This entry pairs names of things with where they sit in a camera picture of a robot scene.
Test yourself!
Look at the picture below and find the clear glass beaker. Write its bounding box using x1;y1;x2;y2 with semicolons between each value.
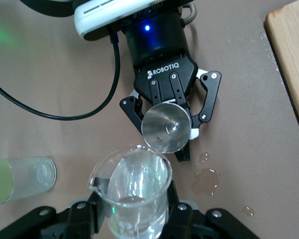
88;145;174;239

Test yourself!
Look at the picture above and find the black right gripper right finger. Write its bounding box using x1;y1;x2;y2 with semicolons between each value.
163;180;261;239

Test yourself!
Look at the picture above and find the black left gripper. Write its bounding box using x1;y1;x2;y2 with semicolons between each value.
119;9;223;163

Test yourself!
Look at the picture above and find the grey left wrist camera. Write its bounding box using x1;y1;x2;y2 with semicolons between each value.
73;0;165;42

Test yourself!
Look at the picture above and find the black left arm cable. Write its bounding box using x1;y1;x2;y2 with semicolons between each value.
0;32;122;121

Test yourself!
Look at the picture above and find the green sleeved glass bottle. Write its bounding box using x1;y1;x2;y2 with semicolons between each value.
0;156;58;206

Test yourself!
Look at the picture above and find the wooden cutting board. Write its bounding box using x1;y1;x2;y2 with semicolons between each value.
264;0;299;150

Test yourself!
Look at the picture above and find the spilled liquid puddle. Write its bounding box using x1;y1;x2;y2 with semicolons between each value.
191;151;220;198

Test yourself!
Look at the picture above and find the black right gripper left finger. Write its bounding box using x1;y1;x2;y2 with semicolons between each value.
0;176;112;239

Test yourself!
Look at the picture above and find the steel double jigger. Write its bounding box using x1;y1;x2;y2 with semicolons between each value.
141;102;191;154

